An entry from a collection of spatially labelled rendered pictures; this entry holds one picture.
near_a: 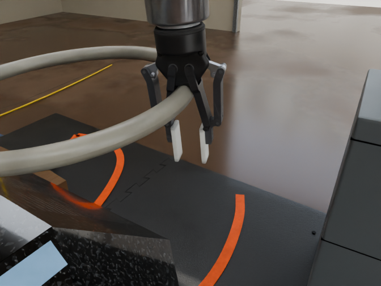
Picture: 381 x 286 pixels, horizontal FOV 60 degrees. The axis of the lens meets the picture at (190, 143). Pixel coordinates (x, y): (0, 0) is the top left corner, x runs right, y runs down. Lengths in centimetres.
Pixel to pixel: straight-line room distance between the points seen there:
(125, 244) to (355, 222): 64
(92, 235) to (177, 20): 34
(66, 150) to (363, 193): 75
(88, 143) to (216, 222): 124
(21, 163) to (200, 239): 118
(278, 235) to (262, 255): 14
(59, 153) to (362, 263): 90
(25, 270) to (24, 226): 6
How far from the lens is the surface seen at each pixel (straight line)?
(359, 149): 88
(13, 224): 50
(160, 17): 46
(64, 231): 49
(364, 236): 103
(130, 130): 42
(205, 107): 53
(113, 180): 187
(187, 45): 47
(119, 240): 59
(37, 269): 47
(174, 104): 47
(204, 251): 148
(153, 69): 53
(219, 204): 169
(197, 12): 46
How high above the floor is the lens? 114
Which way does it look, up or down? 31 degrees down
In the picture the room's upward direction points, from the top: straight up
